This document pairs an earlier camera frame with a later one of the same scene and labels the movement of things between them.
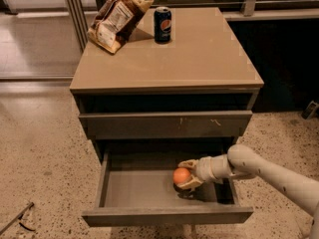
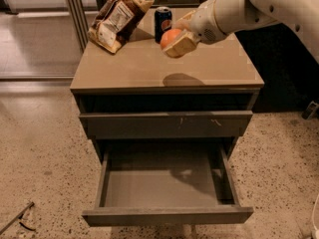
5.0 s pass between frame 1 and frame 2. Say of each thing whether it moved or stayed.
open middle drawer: stayed
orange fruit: moved
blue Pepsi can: stayed
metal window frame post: stayed
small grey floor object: stayed
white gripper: moved
